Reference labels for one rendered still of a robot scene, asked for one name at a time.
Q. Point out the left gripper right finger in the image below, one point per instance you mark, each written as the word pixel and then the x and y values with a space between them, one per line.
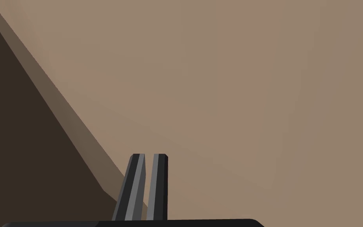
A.
pixel 158 189

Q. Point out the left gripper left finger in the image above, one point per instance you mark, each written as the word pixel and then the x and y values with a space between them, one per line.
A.
pixel 131 192

